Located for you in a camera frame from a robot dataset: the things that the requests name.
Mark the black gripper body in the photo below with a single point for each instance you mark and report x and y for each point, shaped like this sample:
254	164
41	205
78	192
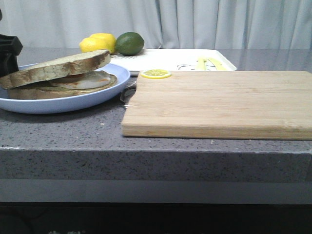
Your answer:
10	48

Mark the bread slice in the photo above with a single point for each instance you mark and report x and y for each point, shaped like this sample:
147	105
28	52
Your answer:
57	68
43	90

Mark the light blue round plate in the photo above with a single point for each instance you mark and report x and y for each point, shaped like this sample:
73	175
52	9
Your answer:
67	104

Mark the fried egg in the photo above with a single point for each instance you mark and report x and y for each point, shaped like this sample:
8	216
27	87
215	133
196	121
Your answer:
93	79

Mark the white rectangular tray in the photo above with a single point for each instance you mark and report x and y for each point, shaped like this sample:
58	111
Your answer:
167	59

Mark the grey curtain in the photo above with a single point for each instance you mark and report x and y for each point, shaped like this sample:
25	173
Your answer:
186	24

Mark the front yellow lemon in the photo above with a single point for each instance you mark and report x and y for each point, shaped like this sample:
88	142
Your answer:
91	44

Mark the yellow lemon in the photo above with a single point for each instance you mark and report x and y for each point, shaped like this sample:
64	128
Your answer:
91	44
108	39

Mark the rear yellow lemon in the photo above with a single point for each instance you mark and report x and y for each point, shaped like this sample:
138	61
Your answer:
108	39

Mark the green lime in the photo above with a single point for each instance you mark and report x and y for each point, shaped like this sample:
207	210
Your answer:
129	43

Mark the lemon slice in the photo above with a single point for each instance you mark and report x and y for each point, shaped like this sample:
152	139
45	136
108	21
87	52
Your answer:
155	74

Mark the yellow plastic fork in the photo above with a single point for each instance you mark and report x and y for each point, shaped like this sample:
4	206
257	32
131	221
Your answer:
201	64

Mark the yellow plastic knife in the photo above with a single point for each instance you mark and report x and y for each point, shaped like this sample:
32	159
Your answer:
218	64

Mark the wooden cutting board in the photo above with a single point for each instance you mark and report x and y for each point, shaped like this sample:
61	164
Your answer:
227	105

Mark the metal cutting board handle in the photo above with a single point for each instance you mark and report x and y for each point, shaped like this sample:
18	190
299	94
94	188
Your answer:
128	92

